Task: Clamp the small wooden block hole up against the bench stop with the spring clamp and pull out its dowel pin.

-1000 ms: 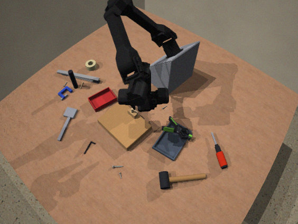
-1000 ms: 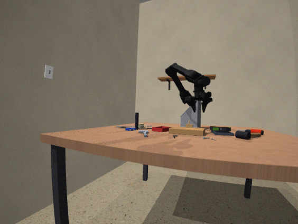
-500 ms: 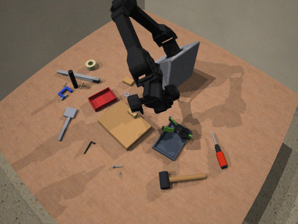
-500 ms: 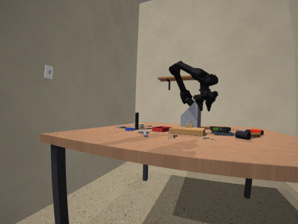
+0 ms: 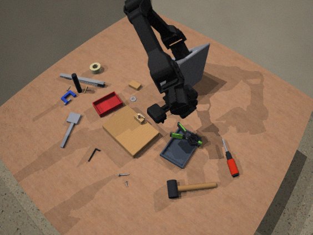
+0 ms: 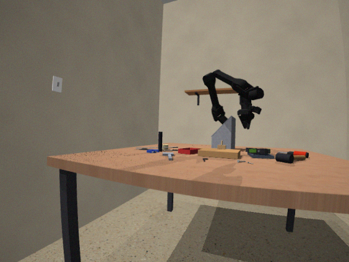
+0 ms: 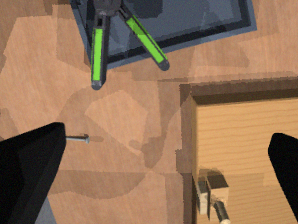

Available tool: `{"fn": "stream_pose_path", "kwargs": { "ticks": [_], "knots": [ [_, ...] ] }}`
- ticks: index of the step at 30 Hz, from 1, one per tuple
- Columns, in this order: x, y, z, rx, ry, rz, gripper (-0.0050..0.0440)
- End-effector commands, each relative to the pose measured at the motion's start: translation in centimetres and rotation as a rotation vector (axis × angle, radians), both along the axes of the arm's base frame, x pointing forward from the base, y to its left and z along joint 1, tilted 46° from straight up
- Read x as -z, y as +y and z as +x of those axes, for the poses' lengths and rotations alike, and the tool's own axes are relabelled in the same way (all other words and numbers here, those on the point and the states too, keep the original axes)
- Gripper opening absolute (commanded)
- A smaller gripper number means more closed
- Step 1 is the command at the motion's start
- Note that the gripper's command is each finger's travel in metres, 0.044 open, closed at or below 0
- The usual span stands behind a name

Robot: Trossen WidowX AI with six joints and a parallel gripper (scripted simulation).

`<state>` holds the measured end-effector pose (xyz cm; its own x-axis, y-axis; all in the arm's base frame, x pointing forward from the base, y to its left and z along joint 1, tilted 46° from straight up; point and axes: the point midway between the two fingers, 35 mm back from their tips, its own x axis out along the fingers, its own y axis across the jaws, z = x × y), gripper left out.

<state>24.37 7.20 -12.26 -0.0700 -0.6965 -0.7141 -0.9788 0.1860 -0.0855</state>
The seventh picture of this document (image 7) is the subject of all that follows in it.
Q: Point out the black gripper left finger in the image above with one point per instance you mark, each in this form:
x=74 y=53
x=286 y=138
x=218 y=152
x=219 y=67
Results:
x=29 y=163

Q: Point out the light brown wooden board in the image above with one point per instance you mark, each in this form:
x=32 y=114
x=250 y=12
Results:
x=231 y=134

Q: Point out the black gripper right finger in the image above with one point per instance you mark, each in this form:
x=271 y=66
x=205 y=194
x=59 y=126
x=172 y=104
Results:
x=283 y=154

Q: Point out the tan wooden dowel pin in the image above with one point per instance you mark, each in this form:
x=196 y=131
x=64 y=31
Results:
x=221 y=213

